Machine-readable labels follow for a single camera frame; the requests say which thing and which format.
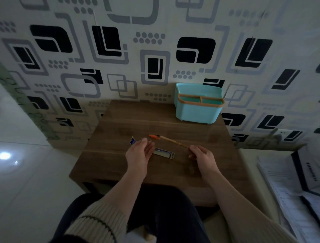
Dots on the person's right thumb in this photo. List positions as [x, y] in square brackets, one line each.
[193, 154]

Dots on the stack of printed papers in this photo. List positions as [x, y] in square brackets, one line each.
[290, 197]

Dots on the white wall socket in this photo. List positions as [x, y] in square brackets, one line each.
[287, 135]

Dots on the person's dark trousers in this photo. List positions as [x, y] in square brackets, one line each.
[162, 212]

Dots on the person's left hand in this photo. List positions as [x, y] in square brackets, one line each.
[137, 157]

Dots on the wooden pen with orange cap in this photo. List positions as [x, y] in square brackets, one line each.
[170, 139]

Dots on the person's right forearm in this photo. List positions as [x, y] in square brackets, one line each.
[240, 207]

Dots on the small blue-white packet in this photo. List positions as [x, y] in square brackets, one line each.
[132, 140]

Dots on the person's right hand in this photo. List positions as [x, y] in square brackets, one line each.
[206, 161]

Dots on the black and white box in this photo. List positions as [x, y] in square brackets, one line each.
[306, 170]

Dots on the person's left thumb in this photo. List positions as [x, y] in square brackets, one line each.
[151, 148]

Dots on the teal desk organizer box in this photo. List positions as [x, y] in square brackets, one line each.
[197, 110]

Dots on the flat blue-white lead case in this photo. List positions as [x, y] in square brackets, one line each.
[166, 152]

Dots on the person's left forearm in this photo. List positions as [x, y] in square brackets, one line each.
[110, 202]

